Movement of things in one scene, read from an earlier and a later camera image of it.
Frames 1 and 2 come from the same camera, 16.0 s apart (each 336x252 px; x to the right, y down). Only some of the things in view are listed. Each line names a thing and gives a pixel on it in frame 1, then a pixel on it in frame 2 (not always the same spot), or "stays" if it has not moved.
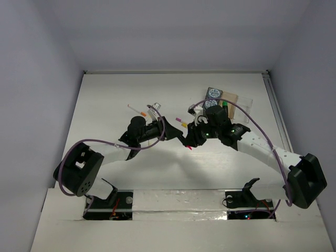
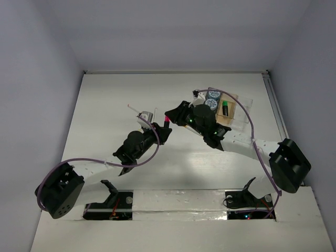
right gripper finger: [193, 137] to [178, 114]
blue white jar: [210, 103] stays
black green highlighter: [225, 106] stays
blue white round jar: [214, 93] stays
